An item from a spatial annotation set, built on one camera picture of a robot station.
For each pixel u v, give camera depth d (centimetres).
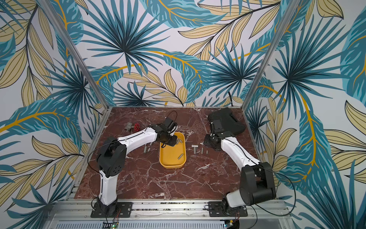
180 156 92
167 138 80
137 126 103
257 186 43
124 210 74
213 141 63
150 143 65
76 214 78
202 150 95
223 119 113
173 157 91
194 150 95
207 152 95
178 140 88
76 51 85
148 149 95
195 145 97
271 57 86
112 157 51
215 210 73
